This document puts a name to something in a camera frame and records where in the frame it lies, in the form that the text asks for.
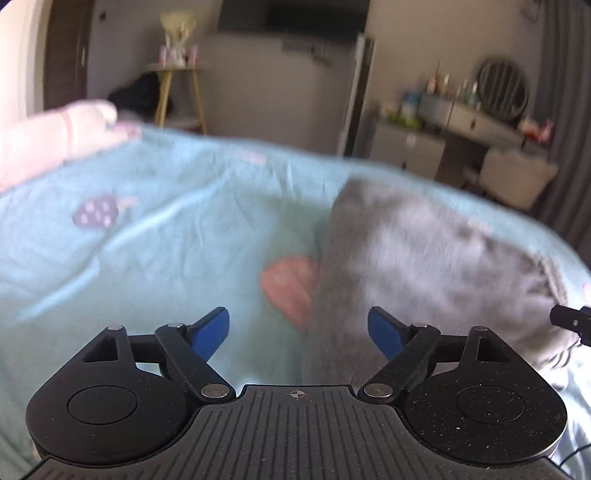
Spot grey knit pants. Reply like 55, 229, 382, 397
303, 179, 577, 387

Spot black clothing pile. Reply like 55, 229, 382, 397
107, 71, 160, 119

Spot light blue printed bedsheet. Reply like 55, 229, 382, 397
1, 126, 590, 479

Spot white fluffy stool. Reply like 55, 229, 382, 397
462, 148, 558, 212

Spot white drawer cabinet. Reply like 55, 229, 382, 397
369, 120, 446, 180

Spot yellow-legged round side table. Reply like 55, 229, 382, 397
147, 63, 208, 135

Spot round striped vanity mirror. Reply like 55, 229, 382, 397
477, 56, 530, 125

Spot pink plush toy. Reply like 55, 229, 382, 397
1, 100, 142, 192

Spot grey curtain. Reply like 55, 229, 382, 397
534, 1, 590, 264

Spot dark brown door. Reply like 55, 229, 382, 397
43, 0, 95, 110

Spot black wall television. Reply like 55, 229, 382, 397
217, 0, 370, 37

